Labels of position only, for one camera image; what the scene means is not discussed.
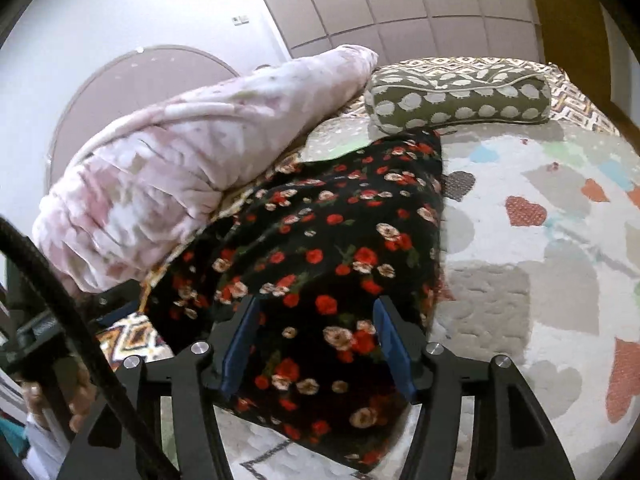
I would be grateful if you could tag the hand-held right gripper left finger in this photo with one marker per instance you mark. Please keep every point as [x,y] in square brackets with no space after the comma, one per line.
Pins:
[240,350]

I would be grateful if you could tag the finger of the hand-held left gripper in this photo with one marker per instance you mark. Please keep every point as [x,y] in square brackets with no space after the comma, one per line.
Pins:
[120,306]

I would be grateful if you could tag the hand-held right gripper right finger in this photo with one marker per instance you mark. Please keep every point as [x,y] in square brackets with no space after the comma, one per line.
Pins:
[395,355]

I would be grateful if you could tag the black floral zip garment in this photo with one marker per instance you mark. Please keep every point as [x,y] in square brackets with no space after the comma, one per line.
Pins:
[320,260]

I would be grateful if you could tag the person's left hand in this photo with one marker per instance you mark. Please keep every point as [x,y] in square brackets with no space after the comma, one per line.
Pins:
[82,395]

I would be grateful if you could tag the geometric patterned bed sheet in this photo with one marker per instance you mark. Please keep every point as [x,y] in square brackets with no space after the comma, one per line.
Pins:
[132,337]

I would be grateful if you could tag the pink fleece blanket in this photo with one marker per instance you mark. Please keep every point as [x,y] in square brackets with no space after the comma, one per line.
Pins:
[175,160]

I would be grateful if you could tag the pale heart print bedspread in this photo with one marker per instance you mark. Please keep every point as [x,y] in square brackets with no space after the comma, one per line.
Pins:
[525,260]

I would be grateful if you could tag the round grey headboard panel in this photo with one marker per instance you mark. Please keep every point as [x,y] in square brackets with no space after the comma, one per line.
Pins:
[125,85]

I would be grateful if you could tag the green spotted bolster pillow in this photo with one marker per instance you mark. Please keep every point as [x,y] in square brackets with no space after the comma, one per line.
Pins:
[450,100]

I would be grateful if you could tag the beige panelled wardrobe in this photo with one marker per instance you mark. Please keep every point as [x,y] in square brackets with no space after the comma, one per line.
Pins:
[400,5]

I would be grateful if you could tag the wooden door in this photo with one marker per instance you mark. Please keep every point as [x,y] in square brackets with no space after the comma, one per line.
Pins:
[565,20]

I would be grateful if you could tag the wall switch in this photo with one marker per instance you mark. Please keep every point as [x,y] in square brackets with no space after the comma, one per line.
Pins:
[240,19]

